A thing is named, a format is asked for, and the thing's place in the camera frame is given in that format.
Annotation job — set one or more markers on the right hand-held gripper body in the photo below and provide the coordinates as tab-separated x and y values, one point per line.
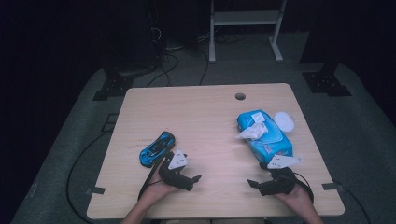
280	183

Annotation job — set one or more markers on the black floor base plate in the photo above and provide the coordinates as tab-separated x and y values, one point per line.
113	87
325	82

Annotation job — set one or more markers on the person's left hand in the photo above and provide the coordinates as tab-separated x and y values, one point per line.
157	189

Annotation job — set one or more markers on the person's right hand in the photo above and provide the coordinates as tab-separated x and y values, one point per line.
297	199

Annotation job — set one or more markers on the blue toy car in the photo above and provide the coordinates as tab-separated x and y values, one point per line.
157	148

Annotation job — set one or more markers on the grey tape strip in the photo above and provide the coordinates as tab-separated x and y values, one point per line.
95	190
331	186

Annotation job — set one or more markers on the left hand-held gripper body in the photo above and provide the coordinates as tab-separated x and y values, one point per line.
177	178

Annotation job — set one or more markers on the white metal stand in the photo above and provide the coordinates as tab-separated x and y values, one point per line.
246	18

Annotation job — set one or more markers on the white wet wipe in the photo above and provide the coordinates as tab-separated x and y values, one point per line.
253	132

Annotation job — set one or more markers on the blue wet wipe pack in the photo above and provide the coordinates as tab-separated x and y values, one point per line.
267	144

